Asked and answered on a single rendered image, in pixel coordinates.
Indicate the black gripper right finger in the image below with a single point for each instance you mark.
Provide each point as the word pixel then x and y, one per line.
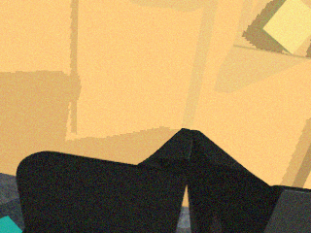
pixel 225 197

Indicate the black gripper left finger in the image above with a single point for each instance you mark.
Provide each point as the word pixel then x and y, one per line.
pixel 107 195

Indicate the tan square board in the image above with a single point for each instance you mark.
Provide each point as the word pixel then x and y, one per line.
pixel 116 79

